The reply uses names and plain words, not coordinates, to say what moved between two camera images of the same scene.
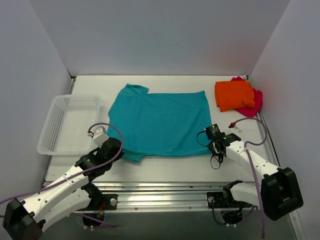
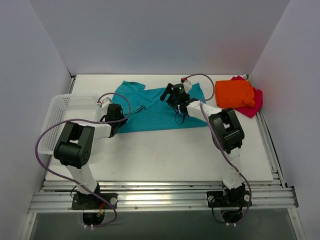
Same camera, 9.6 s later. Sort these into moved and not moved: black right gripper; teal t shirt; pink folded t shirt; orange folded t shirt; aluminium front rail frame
Moved: black right gripper; teal t shirt
Not moved: pink folded t shirt; orange folded t shirt; aluminium front rail frame
